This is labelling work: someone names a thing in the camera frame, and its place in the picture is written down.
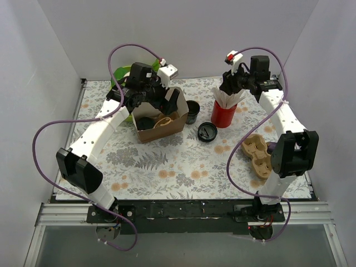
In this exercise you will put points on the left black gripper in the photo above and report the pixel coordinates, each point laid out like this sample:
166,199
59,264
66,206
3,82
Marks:
162,94

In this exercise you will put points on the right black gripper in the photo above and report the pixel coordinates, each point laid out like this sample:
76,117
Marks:
231,82

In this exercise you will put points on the separated cardboard cup carrier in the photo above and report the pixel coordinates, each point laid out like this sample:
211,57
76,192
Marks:
163,120

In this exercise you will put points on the brown paper takeout bag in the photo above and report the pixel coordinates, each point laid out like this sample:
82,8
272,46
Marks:
146,110

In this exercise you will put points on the black coffee cups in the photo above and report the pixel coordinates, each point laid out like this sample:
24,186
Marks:
194,109

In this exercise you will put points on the black coffee cup lid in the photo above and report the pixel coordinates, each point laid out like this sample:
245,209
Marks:
207,132

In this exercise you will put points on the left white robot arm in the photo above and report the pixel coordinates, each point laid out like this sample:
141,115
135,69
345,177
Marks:
142,85

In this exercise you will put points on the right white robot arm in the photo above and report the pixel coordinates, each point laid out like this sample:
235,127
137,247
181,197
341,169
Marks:
295,150

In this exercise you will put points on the white wrapped straws bundle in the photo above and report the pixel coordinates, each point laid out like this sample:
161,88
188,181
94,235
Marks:
226,101

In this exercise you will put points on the red straw holder cup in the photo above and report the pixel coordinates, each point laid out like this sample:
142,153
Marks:
222,118

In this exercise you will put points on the green vegetable tray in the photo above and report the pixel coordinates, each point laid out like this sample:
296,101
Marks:
119,74

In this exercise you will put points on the floral table mat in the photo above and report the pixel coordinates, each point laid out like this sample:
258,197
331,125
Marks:
180,166

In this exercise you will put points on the cardboard cup carrier tray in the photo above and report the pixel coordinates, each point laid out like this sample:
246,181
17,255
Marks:
255,148

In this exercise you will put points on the purple toy eggplant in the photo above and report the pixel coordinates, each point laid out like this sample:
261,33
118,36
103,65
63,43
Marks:
271,146

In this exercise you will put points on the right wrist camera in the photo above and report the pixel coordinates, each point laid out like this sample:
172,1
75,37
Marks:
233,59

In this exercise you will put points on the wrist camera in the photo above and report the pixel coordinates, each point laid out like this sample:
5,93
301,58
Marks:
233,59
166,74

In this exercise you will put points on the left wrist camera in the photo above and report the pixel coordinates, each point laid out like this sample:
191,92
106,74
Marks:
166,74

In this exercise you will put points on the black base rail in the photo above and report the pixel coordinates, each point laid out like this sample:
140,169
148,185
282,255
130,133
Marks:
187,216

